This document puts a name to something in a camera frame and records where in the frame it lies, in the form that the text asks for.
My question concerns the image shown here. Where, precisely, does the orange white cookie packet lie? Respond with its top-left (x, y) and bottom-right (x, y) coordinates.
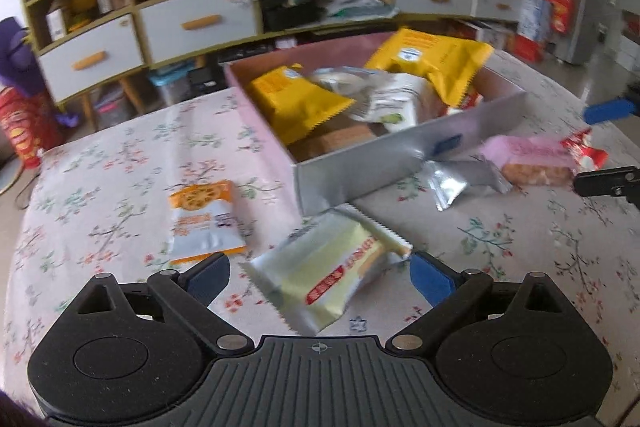
top-left (168, 180), bottom-right (246, 265)

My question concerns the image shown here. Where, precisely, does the wooden cabinet with white drawers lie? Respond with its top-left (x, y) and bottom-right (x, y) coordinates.
top-left (22, 0), bottom-right (523, 107)

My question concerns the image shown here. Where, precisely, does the pale green wafer packet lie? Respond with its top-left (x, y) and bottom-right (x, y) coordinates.
top-left (242, 204), bottom-right (413, 336)

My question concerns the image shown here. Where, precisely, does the white snack bag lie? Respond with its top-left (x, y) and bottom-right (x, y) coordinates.
top-left (309, 66), bottom-right (445, 132)

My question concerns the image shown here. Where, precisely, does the yellow snack bag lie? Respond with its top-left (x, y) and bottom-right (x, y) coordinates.
top-left (364, 28), bottom-right (495, 107)
top-left (247, 66), bottom-right (356, 146)

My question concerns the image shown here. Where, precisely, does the pink cardboard snack box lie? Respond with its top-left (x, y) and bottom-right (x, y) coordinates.
top-left (224, 32), bottom-right (526, 217)

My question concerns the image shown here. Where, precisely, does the pink cake packet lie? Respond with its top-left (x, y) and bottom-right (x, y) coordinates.
top-left (480, 135), bottom-right (577, 186)

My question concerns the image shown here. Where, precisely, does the silver foil packet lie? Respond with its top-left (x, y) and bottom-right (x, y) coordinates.
top-left (423, 160), bottom-right (513, 211)

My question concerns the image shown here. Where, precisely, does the purple plush toy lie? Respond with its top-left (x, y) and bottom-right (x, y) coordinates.
top-left (0, 17), bottom-right (47, 98)

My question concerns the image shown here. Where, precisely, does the floral tablecloth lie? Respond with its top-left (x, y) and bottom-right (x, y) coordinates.
top-left (0, 48), bottom-right (640, 427)

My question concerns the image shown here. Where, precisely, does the red snack packet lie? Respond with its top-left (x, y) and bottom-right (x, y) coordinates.
top-left (561, 127), bottom-right (608, 172)

